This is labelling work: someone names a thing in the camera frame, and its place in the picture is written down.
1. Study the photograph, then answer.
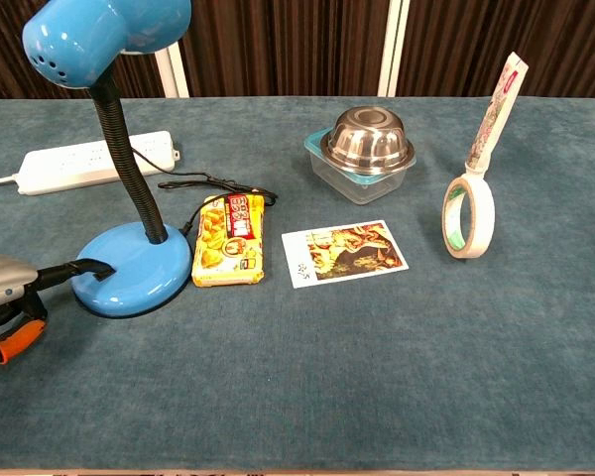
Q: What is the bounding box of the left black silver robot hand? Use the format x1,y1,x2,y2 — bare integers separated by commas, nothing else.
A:
0,250,116,367

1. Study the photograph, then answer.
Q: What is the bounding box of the blue desk lamp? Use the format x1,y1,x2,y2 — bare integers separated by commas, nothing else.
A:
21,0,194,318

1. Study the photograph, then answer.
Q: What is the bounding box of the white power strip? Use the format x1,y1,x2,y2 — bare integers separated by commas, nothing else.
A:
15,130,180,197

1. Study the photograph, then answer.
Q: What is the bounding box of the yellow snack pack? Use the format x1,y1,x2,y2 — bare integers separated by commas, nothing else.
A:
191,192,268,288

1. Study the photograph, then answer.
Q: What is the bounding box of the blue table mat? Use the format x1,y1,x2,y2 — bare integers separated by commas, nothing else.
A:
0,95,595,472

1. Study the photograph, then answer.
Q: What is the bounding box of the printed picture card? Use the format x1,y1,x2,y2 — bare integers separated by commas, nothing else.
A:
281,219,410,290

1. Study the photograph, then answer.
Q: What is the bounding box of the clear container teal rim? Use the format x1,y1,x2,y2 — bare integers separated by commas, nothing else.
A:
303,127,417,206

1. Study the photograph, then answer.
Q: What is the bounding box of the stainless steel bowl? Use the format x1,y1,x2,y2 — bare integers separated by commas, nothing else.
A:
325,105,417,176

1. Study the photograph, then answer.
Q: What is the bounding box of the white tape roll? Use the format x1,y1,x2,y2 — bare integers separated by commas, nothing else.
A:
441,173,496,261

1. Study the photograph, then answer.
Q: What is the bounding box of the white patterned tube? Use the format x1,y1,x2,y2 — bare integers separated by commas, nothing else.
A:
463,51,531,179

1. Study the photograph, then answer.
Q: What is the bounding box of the thin black power cable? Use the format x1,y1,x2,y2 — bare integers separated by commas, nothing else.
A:
128,146,279,234

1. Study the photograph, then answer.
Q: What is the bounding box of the white frame post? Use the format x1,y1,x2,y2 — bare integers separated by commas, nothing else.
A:
376,0,412,98
153,42,190,99

